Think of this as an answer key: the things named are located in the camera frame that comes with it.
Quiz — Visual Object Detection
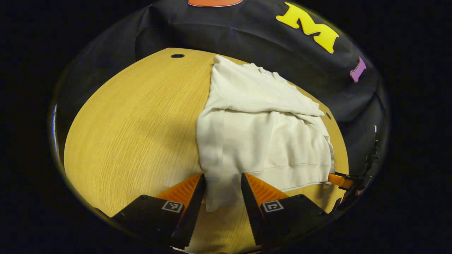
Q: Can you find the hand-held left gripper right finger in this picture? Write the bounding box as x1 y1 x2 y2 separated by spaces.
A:
241 172 327 246

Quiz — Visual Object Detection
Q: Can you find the cream t-shirt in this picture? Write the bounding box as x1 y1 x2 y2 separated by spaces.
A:
196 55 336 213

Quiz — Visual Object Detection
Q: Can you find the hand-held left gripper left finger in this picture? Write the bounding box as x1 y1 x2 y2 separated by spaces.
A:
111 173 206 249

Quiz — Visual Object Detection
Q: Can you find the black backdrop cloth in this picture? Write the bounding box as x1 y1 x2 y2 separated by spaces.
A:
53 0 389 177

